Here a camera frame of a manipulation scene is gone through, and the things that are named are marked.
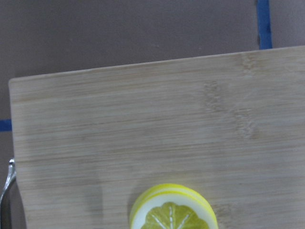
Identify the lemon slice on board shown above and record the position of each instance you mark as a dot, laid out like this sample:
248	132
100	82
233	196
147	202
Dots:
172	206

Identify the bamboo cutting board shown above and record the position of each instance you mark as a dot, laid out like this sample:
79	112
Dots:
232	127

